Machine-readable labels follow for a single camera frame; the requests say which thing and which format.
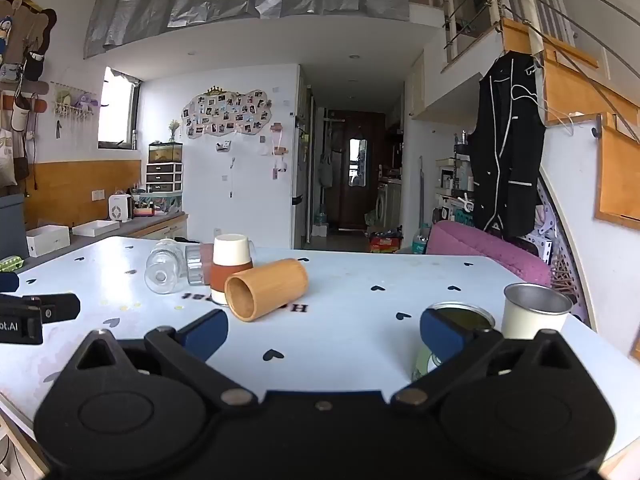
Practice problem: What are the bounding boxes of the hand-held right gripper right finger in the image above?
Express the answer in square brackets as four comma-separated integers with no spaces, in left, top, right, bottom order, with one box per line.
[392,308,588,407]

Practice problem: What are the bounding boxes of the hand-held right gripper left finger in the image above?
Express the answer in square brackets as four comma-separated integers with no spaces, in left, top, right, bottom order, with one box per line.
[65,308,258,408]

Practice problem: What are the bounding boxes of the bamboo cup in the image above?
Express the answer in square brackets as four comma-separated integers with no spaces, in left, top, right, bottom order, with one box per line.
[224,258,309,323]

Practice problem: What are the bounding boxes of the light green metal cup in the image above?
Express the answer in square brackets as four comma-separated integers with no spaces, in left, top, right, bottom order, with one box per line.
[412,302,496,382]

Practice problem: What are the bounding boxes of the white and brown cup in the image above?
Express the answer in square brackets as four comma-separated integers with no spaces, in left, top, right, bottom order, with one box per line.
[209,233,254,306]

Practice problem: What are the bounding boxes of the clear glass cup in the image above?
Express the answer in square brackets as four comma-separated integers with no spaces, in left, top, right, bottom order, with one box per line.
[144,239,191,295]

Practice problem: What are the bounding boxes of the white metal cup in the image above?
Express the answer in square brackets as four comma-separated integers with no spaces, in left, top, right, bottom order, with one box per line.
[501,282,574,341]

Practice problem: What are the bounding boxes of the grey storage box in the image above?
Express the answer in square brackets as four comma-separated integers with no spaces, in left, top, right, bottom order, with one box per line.
[0,193,29,261]

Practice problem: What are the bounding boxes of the white box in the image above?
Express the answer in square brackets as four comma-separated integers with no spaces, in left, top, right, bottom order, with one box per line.
[25,224,71,258]

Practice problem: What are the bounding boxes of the glass jar with metal band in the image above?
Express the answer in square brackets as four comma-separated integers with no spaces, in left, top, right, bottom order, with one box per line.
[184,242,216,286]

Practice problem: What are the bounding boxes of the white tray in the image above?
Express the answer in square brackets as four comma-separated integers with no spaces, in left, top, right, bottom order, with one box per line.
[71,219,121,238]

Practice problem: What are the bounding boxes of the plastic water bottle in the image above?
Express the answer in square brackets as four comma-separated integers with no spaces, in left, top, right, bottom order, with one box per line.
[411,223,431,255]

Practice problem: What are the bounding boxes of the pink chair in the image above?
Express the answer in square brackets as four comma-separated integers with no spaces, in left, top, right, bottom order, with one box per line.
[425,220,554,289]

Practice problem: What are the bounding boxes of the red package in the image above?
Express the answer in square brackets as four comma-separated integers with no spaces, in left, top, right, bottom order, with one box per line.
[368,232,404,254]

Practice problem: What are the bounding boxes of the grey counter cabinet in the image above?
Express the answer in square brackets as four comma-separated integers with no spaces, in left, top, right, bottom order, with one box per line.
[114,212,189,242]

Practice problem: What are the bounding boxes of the small white appliance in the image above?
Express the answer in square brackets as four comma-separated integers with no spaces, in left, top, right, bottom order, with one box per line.
[108,194,132,222]

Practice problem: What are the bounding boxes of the washing machine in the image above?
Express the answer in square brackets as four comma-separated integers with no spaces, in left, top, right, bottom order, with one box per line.
[374,182,403,231]

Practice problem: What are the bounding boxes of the white pegboard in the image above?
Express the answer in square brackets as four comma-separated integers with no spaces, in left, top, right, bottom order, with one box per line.
[519,179,557,267]

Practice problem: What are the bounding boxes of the white storage rack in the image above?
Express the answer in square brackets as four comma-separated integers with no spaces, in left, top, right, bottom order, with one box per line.
[433,132,476,226]

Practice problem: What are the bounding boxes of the plastic drawer unit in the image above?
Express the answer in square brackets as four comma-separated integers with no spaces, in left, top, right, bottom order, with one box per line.
[145,162,184,194]

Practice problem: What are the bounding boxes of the black jacket with white trim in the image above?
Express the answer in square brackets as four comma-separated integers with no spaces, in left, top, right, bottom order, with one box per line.
[467,51,547,241]

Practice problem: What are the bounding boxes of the dark wooden door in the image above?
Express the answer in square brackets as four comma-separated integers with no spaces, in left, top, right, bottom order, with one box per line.
[339,109,386,231]

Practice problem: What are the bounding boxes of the fish tank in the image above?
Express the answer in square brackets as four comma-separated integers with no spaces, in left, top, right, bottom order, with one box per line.
[148,141,184,165]

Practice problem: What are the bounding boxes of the window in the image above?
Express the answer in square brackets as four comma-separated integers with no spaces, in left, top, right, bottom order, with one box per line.
[98,66,141,150]

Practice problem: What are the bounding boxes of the cloud-shaped photo board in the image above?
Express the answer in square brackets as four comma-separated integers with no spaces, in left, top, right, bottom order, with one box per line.
[180,87,274,140]

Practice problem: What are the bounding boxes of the wooden staircase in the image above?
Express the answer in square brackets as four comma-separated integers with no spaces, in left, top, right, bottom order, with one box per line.
[499,17,640,232]

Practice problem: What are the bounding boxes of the metal stair railing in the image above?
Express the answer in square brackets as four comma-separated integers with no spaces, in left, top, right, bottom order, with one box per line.
[439,0,640,142]

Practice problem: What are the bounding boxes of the white wall hook rack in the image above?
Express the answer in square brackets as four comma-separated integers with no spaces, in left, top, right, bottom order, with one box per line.
[53,89,96,139]

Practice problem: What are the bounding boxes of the brown wall organiser board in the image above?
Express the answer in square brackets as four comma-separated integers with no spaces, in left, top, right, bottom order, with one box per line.
[0,0,57,84]

